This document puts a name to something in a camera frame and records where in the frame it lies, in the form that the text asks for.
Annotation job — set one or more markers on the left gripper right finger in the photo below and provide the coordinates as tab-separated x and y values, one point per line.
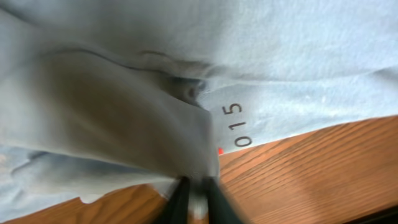
220	211

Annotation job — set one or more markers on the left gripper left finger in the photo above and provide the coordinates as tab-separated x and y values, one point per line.
175	210

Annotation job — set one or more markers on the light blue printed t-shirt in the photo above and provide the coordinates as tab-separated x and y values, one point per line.
101	95

